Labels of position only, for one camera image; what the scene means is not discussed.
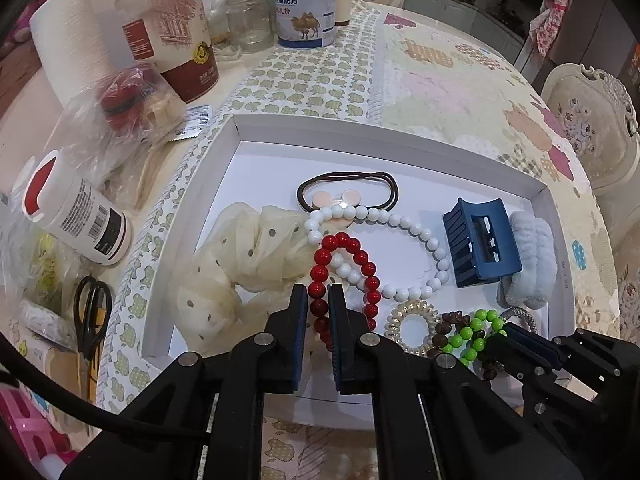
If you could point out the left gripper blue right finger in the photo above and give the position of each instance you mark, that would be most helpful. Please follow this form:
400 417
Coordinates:
351 361

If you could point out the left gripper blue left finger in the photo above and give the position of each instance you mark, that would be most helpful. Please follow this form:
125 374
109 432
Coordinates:
285 356

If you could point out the cream dotted scrunchie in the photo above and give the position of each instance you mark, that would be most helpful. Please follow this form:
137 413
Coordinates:
244 271

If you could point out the light blue fluffy scrunchie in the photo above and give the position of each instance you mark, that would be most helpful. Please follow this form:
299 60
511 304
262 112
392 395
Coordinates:
532 286

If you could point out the brown hair tie pink charm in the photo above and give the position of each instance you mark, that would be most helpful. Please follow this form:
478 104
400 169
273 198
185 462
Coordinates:
349 197

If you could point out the blue hair claw clip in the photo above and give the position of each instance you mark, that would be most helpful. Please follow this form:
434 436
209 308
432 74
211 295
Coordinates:
481 242

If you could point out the white shallow tray box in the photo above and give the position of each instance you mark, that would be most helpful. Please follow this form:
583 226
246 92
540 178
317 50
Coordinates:
395 266

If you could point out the near ornate cream chair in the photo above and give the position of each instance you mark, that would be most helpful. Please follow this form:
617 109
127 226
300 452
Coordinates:
627 262

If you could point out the tissue pack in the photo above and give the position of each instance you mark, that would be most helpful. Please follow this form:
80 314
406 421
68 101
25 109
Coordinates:
48 342

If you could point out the white bottle red cap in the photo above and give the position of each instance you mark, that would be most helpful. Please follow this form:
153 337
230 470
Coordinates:
70 208

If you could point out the pink plastic toy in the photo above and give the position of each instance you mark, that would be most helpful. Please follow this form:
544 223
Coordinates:
45 448

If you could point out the patchwork quilted tablecloth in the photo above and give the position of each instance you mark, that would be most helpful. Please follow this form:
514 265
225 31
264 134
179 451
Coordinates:
406 73

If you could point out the middle ornate cream chair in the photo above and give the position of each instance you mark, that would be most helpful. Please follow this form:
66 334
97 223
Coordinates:
597 115

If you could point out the plastic bag with red item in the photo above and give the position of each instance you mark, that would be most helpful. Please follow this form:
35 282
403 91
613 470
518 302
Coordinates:
109 123

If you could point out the small clear glass jar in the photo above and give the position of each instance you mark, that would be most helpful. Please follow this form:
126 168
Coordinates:
249 24

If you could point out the blue camel milk powder can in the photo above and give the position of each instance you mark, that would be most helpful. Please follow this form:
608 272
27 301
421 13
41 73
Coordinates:
305 24

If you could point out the yellow lid clear jar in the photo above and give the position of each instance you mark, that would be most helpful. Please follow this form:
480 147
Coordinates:
172 35

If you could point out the white paper towel roll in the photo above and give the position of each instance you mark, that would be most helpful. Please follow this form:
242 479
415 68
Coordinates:
69 43

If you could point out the black handled scissors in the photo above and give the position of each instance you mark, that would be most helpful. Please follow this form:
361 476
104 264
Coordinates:
92 308

